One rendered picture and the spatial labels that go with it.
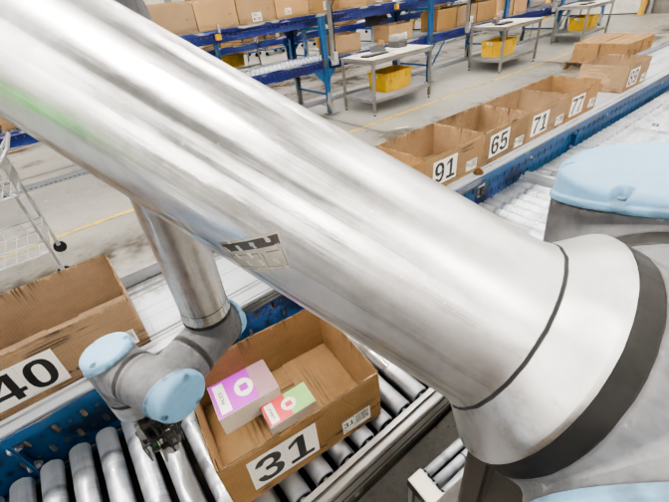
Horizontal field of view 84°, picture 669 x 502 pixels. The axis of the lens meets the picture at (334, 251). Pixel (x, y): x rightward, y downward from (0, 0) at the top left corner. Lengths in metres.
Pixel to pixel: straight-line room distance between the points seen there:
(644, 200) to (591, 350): 0.16
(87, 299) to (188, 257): 0.85
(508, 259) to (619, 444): 0.09
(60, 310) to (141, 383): 0.77
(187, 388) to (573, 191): 0.61
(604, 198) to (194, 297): 0.56
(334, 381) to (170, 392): 0.54
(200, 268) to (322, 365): 0.61
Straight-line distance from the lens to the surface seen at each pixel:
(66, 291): 1.41
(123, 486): 1.15
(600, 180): 0.35
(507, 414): 0.21
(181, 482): 1.08
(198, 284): 0.65
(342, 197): 0.19
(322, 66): 6.40
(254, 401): 1.03
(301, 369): 1.14
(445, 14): 8.50
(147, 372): 0.71
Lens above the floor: 1.65
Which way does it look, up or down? 35 degrees down
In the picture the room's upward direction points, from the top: 7 degrees counter-clockwise
